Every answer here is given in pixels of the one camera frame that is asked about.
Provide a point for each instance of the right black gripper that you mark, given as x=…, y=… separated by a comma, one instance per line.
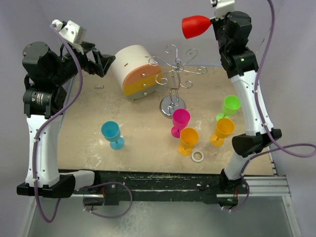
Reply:
x=216, y=23

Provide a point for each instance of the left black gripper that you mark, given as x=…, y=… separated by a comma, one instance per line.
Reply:
x=103, y=61

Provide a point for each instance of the red plastic wine glass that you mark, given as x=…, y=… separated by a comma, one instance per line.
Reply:
x=194, y=26

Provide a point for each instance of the blue plastic wine glass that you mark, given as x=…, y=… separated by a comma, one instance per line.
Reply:
x=111, y=132

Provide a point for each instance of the chrome wine glass rack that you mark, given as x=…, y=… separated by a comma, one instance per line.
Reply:
x=173, y=101

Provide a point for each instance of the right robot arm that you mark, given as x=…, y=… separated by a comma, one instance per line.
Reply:
x=232, y=31

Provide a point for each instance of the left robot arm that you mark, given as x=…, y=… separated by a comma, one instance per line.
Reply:
x=43, y=101

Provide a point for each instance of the green plastic wine glass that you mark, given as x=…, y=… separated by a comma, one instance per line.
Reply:
x=230, y=106

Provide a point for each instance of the orange wine glass right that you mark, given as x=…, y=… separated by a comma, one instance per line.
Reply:
x=223, y=129

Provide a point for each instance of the orange wine glass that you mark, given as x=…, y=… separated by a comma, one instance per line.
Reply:
x=223, y=129
x=188, y=139

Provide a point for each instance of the pink plastic wine glass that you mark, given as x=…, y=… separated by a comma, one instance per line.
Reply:
x=180, y=119

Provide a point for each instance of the orange wine glass front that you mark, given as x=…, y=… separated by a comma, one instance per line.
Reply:
x=188, y=139

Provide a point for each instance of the round white drawer cabinet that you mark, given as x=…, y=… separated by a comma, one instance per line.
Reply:
x=134, y=73

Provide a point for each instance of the white tape roll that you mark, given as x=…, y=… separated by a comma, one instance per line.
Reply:
x=197, y=156

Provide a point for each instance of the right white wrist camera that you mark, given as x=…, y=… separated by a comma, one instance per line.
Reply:
x=222, y=7

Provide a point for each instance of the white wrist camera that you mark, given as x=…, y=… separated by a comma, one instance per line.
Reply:
x=222, y=7
x=71, y=32

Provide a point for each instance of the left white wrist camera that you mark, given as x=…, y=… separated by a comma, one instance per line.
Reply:
x=71, y=32

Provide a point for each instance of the black base frame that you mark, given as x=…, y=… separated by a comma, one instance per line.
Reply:
x=111, y=187

